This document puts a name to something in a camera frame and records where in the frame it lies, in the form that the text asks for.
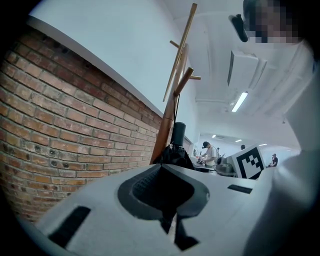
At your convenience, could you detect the black head-worn camera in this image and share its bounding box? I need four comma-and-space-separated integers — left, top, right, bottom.
228, 13, 250, 43

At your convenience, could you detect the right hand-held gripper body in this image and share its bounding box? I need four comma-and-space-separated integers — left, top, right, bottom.
215, 144, 266, 181

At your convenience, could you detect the ceiling light tube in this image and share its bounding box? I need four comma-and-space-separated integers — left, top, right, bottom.
231, 91, 249, 113

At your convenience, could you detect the brown wooden coat rack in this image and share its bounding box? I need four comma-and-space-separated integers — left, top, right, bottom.
149, 39, 202, 166

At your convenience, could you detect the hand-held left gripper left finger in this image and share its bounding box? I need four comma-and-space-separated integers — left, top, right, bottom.
34, 163, 182, 256

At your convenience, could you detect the white ceiling air conditioner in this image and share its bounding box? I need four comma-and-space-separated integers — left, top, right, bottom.
226, 49, 268, 90

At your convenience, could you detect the person's face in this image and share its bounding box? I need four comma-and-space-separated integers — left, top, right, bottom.
243, 0, 305, 45

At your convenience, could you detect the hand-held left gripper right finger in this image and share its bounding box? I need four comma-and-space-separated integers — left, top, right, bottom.
160, 163, 258, 252

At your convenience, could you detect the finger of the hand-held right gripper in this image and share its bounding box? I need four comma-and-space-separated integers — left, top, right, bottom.
194, 166, 218, 175

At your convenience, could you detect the black umbrella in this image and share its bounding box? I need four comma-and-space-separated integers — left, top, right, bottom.
151, 92, 196, 235

